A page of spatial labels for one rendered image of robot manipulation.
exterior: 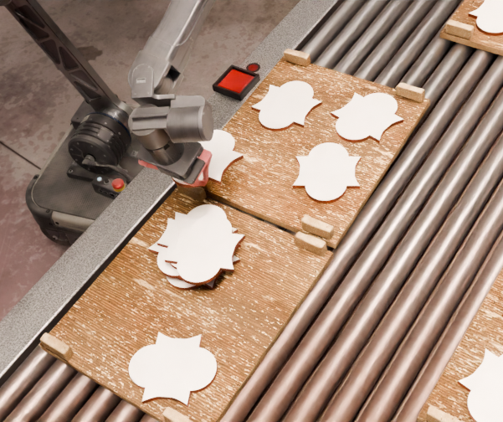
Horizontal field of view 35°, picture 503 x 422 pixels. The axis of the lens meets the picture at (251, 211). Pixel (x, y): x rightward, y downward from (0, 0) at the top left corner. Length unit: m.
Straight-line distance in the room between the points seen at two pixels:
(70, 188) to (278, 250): 1.30
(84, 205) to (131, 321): 1.19
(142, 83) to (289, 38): 0.67
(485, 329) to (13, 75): 2.60
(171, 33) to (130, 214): 0.43
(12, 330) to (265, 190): 0.53
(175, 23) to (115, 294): 0.49
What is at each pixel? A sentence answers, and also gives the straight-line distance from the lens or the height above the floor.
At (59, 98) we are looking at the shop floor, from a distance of 3.33.
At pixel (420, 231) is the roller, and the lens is 1.46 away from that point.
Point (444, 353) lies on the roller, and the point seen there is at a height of 0.92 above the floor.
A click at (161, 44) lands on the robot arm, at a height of 1.31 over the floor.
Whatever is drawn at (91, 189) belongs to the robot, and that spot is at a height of 0.24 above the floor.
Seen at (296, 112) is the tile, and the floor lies 0.95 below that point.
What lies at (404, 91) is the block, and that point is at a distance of 1.66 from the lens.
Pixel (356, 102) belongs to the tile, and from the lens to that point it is 1.65.
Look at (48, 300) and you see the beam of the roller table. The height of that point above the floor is 0.91.
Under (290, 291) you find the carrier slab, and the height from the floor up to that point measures 0.94.
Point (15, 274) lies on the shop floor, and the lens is 2.79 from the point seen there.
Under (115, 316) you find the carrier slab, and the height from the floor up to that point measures 0.94.
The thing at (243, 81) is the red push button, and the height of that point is 0.93.
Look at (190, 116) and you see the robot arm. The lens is 1.22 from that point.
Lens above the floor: 2.08
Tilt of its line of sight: 50 degrees down
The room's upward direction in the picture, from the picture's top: 12 degrees counter-clockwise
